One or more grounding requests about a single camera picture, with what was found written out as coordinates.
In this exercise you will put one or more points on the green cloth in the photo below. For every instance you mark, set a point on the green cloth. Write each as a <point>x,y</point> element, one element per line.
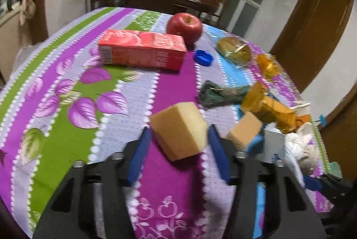
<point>335,170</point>

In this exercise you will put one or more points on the white drinking straw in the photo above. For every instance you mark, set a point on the white drinking straw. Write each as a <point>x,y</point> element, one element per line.
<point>301,105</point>

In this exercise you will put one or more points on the hanging beige cloth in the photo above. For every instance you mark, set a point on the hanging beige cloth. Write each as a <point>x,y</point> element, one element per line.
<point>28,2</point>

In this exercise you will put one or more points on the floral striped tablecloth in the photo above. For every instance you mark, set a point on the floral striped tablecloth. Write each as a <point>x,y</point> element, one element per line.
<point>69,144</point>

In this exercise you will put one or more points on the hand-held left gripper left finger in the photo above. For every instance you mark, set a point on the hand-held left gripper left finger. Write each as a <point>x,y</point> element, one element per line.
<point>138,158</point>

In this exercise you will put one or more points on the yellow crinkled wrapper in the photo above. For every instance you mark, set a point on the yellow crinkled wrapper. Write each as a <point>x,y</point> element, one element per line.
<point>267,64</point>

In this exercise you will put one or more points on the green knitted scrubber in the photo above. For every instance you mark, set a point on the green knitted scrubber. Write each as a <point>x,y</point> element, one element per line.
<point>214,94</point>

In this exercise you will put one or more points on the orange snack packet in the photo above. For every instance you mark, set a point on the orange snack packet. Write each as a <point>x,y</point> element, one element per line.
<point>267,108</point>

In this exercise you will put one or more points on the small yellow sponge block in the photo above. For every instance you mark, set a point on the small yellow sponge block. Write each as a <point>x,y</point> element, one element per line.
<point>244,130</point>

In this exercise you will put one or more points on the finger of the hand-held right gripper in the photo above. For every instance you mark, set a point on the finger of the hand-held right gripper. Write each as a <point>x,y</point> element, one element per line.
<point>312,182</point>

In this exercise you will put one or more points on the blue bottle cap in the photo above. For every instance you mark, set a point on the blue bottle cap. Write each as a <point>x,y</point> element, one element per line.
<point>203,57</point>

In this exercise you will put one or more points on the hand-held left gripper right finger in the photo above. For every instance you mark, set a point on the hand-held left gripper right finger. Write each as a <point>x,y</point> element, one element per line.
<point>219,155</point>

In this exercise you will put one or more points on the red juice carton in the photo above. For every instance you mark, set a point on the red juice carton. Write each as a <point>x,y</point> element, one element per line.
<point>139,49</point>

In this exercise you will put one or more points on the brown wooden door frame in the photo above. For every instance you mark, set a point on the brown wooden door frame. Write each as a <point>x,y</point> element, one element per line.
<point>39,18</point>

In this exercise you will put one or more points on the large yellow sponge block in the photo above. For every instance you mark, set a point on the large yellow sponge block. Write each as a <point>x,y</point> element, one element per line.
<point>178,130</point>

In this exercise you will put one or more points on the beige sock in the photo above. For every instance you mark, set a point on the beige sock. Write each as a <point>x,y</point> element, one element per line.
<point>309,156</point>

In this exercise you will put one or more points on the blue clip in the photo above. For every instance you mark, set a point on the blue clip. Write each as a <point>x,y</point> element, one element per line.
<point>322,119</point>

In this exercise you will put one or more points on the plastic-wrapped bread bun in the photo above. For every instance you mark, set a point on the plastic-wrapped bread bun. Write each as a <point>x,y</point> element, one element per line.
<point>234,51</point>

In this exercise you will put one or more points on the red apple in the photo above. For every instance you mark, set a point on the red apple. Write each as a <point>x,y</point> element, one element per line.
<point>184,25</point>

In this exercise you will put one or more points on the white rolled sock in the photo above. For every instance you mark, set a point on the white rolled sock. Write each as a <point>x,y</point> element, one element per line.
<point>295,141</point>

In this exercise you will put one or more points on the white paper cup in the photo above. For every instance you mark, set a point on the white paper cup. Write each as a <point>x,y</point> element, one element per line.
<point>274,144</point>

